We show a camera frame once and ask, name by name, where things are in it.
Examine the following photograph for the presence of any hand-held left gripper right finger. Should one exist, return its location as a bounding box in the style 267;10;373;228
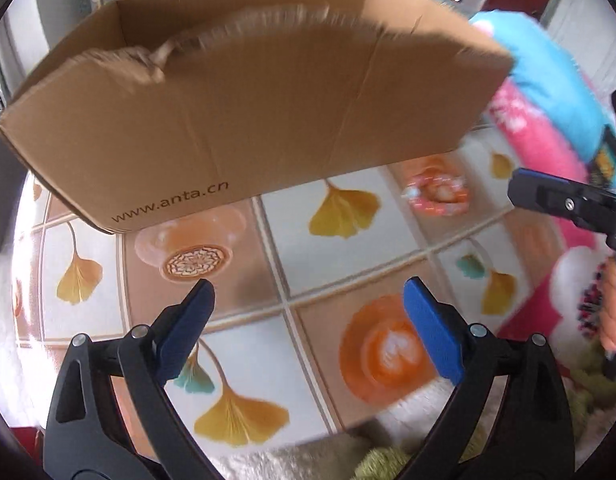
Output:
404;276;574;480

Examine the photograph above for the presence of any person's right hand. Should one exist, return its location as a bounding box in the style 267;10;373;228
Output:
600;255;616;356

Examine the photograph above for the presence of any brown cardboard box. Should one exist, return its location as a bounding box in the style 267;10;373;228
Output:
0;0;514;235

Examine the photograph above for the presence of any green fluffy cloth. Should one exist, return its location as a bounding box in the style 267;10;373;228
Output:
353;355;616;480

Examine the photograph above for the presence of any blue pillow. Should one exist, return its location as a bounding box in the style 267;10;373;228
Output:
468;10;616;166

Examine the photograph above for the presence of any pink orange bead bracelet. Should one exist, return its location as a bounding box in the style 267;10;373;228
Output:
404;169;471;218

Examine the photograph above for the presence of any leaf and coffee print tablecloth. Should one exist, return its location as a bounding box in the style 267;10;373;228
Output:
10;130;563;448

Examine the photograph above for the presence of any dark grey board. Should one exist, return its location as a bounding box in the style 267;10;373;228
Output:
0;135;26;251

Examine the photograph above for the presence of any white fluffy blanket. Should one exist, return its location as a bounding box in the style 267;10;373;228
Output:
0;175;493;480

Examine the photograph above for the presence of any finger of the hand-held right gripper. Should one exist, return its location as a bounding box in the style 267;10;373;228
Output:
508;169;616;233

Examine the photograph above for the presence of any pink floral blanket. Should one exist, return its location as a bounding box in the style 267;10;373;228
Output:
488;75;616;361

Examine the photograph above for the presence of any black printed card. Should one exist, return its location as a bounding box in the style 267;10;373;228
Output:
588;127;616;186

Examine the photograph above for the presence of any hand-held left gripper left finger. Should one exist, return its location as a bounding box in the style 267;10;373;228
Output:
43;279;223;480

